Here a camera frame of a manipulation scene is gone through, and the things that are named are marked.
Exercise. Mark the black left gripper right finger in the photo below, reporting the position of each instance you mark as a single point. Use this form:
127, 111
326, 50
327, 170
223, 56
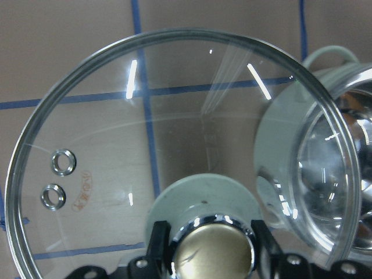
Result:
268, 250

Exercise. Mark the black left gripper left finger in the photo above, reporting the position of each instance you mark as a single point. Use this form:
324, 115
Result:
159, 241

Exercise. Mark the glass pot lid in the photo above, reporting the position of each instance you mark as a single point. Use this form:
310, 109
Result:
156, 127

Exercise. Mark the pale green cooking pot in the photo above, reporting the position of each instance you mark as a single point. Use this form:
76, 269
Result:
310, 199

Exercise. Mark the brown paper table cover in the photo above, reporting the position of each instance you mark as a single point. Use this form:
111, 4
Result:
44, 41

